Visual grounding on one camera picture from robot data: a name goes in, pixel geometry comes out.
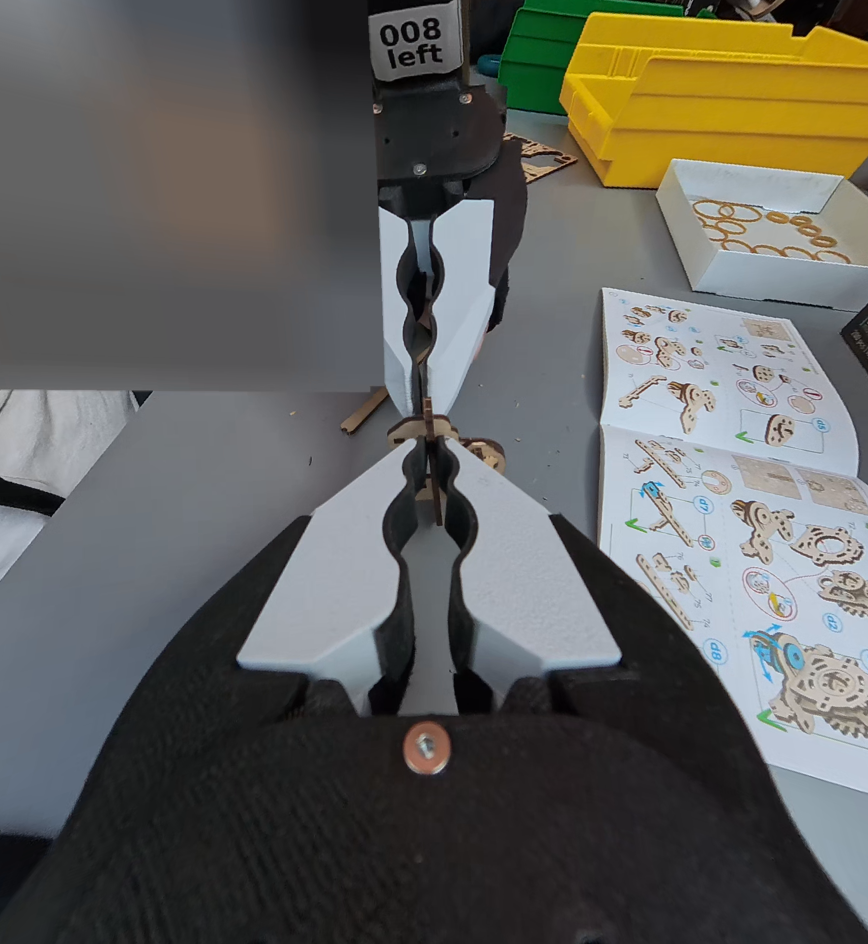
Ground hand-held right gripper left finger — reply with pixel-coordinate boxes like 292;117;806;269
236;439;416;716

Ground notched wooden strip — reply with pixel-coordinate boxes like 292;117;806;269
340;387;391;435

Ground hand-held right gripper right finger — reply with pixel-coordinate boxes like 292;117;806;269
434;439;621;715

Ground black lanyard strap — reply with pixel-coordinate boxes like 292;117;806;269
0;453;66;517

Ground yellow storage bin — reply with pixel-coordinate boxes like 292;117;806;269
559;55;868;189
567;11;868;82

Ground white cardboard box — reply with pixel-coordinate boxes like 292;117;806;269
655;158;868;314

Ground wooden model assembly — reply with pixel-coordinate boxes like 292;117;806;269
388;397;509;526

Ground open instruction booklet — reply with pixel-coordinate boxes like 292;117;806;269
598;288;868;805

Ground green storage bin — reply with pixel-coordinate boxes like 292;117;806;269
498;0;704;117

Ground person's white shirt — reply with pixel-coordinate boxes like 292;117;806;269
0;389;140;628

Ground group of wooden rings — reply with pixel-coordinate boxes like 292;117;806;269
692;198;854;265

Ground laser-cut plywood sheet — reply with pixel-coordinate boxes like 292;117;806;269
504;133;579;185

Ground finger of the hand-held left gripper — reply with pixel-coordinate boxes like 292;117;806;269
413;195;497;414
377;206;425;419

